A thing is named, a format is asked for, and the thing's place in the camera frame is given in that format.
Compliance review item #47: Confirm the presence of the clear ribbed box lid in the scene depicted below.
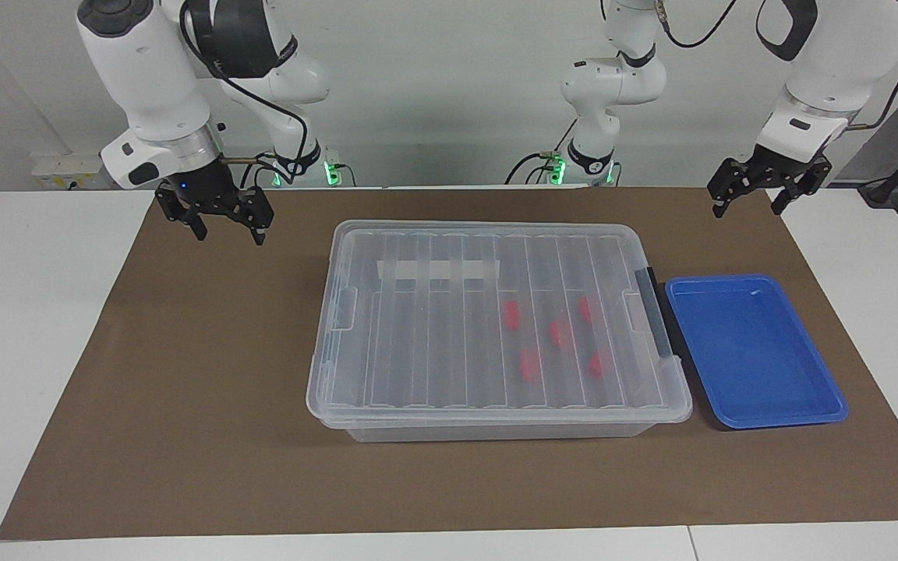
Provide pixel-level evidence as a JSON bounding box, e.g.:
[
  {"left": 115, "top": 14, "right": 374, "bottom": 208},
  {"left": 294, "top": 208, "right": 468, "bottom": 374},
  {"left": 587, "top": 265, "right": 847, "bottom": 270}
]
[{"left": 306, "top": 221, "right": 693, "bottom": 429}]

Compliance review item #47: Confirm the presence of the dark grey box latch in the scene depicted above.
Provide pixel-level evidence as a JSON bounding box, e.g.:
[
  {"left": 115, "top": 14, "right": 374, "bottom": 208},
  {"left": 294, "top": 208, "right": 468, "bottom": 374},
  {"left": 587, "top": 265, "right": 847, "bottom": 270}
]
[{"left": 635, "top": 266, "right": 673, "bottom": 359}]

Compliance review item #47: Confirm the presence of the blue plastic tray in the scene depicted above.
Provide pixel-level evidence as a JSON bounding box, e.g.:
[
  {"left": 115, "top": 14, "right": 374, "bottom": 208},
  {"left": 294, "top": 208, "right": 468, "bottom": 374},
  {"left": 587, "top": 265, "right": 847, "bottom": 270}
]
[{"left": 665, "top": 273, "right": 850, "bottom": 430}]

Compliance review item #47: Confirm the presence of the clear plastic storage box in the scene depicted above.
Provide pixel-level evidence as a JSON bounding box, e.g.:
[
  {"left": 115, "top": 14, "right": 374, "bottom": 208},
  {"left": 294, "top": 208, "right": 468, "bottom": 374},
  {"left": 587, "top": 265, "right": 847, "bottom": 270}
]
[{"left": 306, "top": 221, "right": 693, "bottom": 443}]

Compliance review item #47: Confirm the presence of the brown table mat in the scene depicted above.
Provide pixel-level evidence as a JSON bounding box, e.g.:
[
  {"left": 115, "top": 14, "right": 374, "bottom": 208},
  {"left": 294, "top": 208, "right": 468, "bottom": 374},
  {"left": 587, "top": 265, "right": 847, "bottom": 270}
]
[{"left": 0, "top": 185, "right": 898, "bottom": 542}]

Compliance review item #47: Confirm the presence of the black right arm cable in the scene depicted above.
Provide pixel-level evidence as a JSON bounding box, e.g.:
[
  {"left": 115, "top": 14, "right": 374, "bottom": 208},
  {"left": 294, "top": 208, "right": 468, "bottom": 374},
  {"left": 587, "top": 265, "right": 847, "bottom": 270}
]
[{"left": 179, "top": 8, "right": 309, "bottom": 188}]

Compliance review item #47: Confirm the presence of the white wall power strip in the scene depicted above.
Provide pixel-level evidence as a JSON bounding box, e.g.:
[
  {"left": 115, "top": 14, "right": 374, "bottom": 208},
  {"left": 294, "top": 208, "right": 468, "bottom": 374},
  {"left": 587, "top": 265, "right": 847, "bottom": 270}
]
[{"left": 32, "top": 153, "right": 118, "bottom": 190}]

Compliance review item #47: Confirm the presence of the black base cable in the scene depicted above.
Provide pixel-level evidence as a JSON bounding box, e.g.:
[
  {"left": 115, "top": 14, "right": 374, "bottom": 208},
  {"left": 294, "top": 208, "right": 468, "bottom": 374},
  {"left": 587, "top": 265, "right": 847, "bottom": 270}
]
[{"left": 505, "top": 117, "right": 581, "bottom": 185}]

